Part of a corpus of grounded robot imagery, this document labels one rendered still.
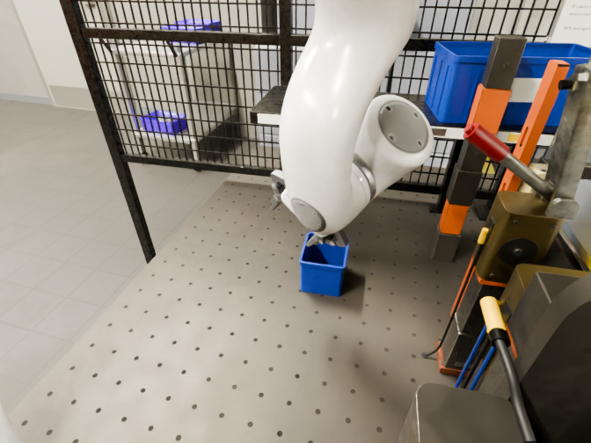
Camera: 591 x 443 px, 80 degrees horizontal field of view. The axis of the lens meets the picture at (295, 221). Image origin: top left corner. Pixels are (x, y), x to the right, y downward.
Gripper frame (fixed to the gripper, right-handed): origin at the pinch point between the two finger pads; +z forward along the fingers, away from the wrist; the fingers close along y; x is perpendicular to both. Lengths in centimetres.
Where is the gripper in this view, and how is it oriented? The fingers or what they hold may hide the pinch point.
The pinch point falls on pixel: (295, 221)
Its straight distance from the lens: 63.6
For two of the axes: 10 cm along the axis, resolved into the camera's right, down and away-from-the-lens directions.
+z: -3.5, 3.0, 8.9
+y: -7.1, -7.0, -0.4
